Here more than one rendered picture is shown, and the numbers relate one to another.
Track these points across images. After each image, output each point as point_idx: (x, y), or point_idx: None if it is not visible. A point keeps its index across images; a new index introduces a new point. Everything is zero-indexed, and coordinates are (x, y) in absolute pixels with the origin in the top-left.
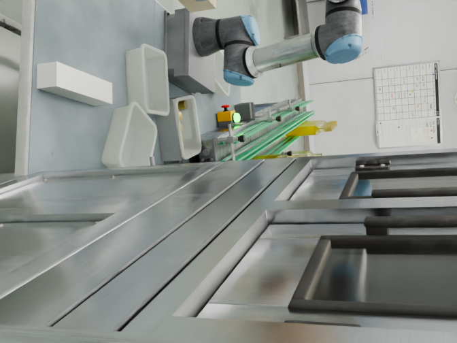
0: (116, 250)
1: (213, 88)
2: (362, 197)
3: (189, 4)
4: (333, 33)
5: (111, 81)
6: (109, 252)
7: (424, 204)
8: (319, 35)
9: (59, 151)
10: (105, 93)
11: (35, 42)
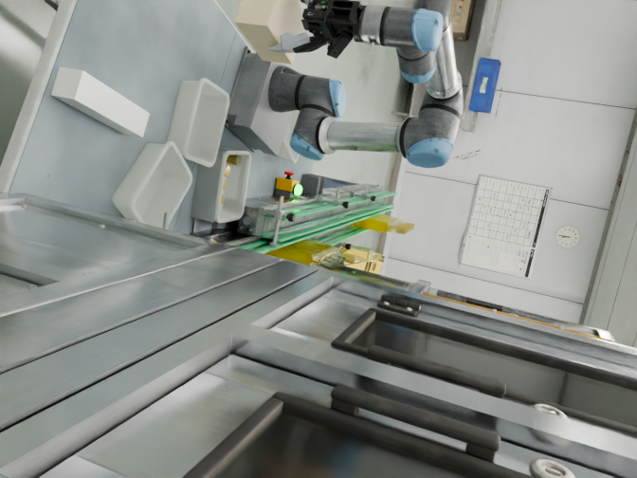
0: (15, 339)
1: (277, 150)
2: (359, 348)
3: (262, 50)
4: (422, 132)
5: (152, 110)
6: (4, 340)
7: (415, 387)
8: (407, 129)
9: (59, 174)
10: (137, 123)
11: (64, 40)
